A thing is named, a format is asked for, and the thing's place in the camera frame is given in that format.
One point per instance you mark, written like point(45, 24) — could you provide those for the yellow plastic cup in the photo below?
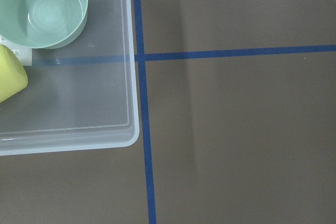
point(13, 75)

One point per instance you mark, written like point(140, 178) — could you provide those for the mint green bowl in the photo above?
point(43, 24)

